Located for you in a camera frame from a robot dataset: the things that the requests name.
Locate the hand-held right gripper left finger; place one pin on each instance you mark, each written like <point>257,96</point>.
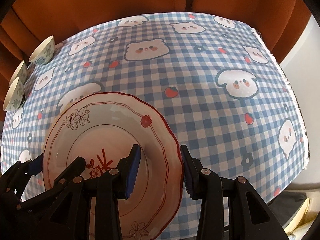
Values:
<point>133,171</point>

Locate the blue checkered bear tablecloth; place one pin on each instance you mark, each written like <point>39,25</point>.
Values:
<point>187,92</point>

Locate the green leaf ceramic bowl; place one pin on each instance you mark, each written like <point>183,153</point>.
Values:
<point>16,97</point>
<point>22,71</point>

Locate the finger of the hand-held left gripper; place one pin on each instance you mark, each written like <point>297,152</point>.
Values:
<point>72,167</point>
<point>35,165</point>

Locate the blue pattern ceramic bowl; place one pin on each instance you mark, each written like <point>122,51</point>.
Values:
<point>43,51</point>

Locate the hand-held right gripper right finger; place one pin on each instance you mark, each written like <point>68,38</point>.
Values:
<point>189,177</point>

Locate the red trim scalloped plate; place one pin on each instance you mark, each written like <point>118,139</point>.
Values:
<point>100,130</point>

